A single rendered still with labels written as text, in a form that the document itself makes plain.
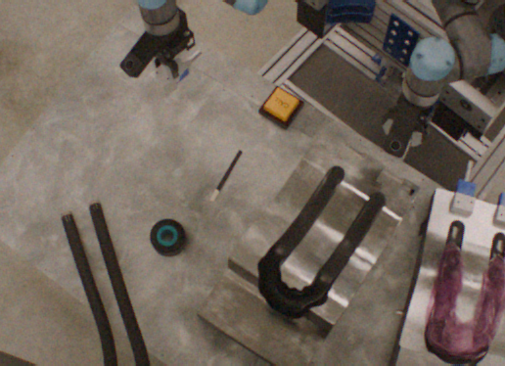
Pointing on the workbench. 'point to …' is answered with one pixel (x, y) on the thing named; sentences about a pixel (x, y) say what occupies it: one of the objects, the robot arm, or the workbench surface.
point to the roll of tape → (165, 234)
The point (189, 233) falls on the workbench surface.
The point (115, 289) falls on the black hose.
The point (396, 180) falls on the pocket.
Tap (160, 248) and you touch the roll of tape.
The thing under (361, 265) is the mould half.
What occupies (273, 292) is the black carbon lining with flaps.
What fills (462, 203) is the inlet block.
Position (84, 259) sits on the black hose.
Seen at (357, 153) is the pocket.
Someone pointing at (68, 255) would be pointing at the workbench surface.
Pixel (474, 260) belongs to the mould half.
